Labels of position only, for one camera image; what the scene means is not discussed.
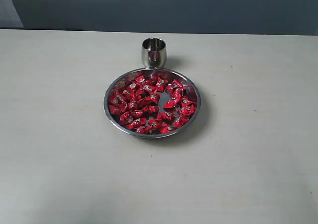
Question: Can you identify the round steel plate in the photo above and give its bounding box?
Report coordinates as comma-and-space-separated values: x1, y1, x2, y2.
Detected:
104, 68, 201, 139

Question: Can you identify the small steel cup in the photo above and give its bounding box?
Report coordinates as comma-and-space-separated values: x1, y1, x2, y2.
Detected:
141, 38, 167, 68

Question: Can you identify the red wrapped candy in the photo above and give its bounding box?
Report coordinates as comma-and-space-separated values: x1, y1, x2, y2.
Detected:
173, 116, 189, 128
158, 112, 175, 121
134, 75, 147, 85
108, 104, 122, 116
156, 76, 167, 92
125, 82, 140, 93
179, 96, 194, 107
166, 79, 183, 91

